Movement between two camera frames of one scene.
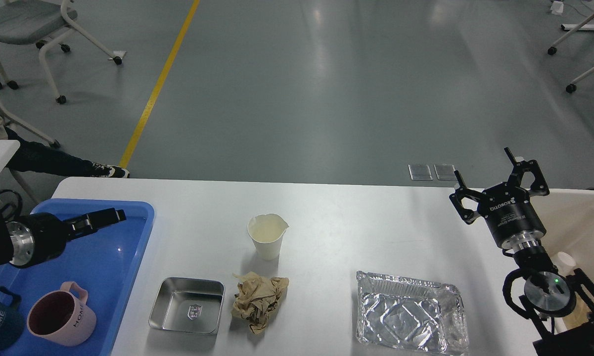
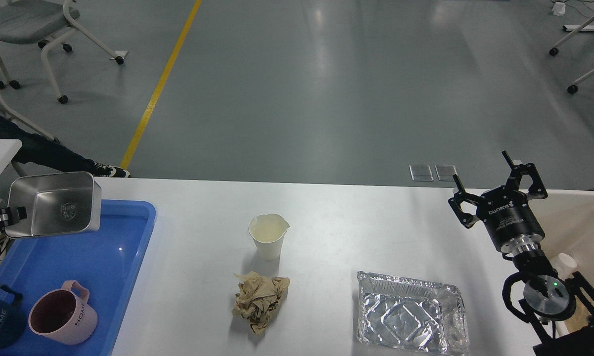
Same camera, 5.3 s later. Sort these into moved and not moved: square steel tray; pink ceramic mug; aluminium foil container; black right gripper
Moved: square steel tray
Not moved: pink ceramic mug; aluminium foil container; black right gripper
